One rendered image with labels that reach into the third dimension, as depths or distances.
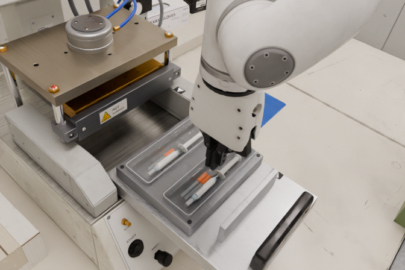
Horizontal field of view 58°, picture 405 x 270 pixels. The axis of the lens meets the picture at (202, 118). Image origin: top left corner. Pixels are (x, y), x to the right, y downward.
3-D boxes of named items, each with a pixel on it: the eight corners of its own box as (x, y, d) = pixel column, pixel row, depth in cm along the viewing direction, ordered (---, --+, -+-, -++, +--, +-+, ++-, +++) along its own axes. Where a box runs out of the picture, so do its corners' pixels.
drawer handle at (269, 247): (248, 266, 53) (254, 252, 50) (298, 202, 62) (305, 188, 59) (260, 275, 52) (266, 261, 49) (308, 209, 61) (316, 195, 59)
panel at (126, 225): (137, 291, 69) (102, 217, 61) (231, 196, 88) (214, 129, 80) (143, 296, 68) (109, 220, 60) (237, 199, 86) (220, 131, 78)
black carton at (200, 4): (182, 8, 149) (183, -9, 144) (199, 3, 154) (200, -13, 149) (191, 14, 146) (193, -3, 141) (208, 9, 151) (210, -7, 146)
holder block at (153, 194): (116, 176, 62) (115, 166, 61) (193, 120, 74) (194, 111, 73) (188, 237, 55) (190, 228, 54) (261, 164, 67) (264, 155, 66)
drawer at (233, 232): (106, 187, 65) (103, 158, 60) (188, 127, 78) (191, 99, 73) (241, 305, 52) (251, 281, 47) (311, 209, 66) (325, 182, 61)
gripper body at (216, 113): (281, 75, 47) (263, 137, 55) (219, 43, 51) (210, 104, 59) (248, 102, 42) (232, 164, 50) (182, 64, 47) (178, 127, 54)
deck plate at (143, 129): (-44, 96, 80) (-45, 92, 79) (89, 41, 101) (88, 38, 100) (90, 226, 60) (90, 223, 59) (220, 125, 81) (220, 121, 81)
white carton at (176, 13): (120, 26, 133) (119, 7, 128) (168, 10, 146) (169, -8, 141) (140, 40, 127) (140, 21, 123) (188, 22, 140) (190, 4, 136)
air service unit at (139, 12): (106, 44, 91) (101, -14, 81) (149, 26, 100) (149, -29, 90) (120, 53, 89) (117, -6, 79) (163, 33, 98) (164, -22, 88)
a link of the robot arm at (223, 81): (283, 59, 46) (278, 78, 48) (228, 31, 50) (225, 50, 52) (246, 87, 41) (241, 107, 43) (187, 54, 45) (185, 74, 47)
